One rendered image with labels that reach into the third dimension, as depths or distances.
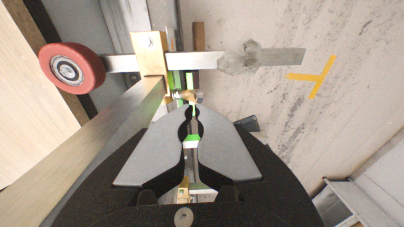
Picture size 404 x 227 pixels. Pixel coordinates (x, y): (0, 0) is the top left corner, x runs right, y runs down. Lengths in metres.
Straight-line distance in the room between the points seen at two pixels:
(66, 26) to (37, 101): 0.17
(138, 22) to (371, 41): 1.71
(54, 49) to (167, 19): 0.25
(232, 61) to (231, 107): 1.08
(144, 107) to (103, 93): 0.32
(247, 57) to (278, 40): 1.03
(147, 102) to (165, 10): 0.30
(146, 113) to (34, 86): 0.23
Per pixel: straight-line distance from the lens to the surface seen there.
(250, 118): 1.43
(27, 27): 0.34
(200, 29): 1.04
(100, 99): 0.47
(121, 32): 0.55
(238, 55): 0.26
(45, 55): 0.31
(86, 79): 0.29
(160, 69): 0.26
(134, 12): 0.54
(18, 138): 0.48
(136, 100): 0.17
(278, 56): 0.30
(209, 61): 0.26
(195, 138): 0.41
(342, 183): 3.05
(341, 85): 1.81
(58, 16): 0.45
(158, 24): 0.43
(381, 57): 1.95
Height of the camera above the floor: 1.12
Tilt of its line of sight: 59 degrees down
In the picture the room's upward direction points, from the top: 176 degrees clockwise
